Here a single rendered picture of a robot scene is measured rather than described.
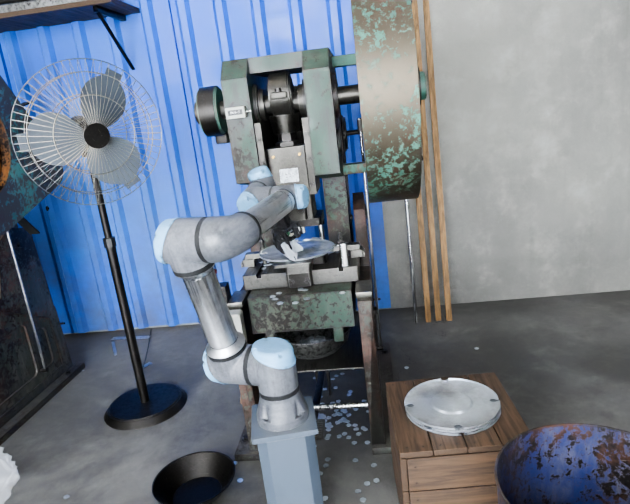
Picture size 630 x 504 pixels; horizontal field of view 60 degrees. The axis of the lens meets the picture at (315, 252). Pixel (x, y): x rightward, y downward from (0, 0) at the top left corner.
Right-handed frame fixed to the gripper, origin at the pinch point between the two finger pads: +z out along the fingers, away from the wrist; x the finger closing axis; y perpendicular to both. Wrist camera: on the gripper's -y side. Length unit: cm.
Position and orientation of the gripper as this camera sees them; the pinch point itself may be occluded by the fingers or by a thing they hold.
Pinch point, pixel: (292, 257)
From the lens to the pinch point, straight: 195.1
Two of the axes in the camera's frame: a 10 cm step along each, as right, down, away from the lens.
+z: 3.5, 8.2, 4.5
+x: 6.6, -5.6, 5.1
